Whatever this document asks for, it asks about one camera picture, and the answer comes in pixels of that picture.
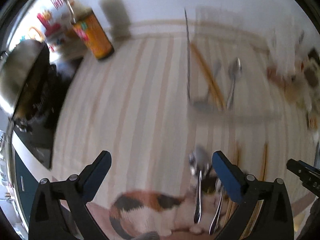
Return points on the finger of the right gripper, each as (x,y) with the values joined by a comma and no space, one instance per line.
(308,175)

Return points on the colourful sticker backsplash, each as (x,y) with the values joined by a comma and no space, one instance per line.
(48,21)

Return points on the clutter of bags and jars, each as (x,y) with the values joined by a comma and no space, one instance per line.
(294,69)

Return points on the large steel spoon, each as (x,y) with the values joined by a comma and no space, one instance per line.
(203,102)

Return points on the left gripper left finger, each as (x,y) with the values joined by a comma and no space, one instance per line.
(46,219)

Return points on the black gas stove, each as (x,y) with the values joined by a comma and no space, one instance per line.
(38,135)

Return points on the steel wok with lid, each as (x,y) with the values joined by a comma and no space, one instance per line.
(26,62)

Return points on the teal cabinet drawers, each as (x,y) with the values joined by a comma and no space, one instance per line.
(27,186)

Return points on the striped cat table mat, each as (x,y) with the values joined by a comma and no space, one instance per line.
(135,106)

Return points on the small steel spoon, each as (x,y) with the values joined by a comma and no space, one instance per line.
(235,72)

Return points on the clear plastic organizer bin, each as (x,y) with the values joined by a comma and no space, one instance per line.
(220,35)

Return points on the brown sauce bottle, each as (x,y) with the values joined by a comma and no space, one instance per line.
(89,30)

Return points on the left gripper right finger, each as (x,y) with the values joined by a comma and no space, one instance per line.
(275,220)

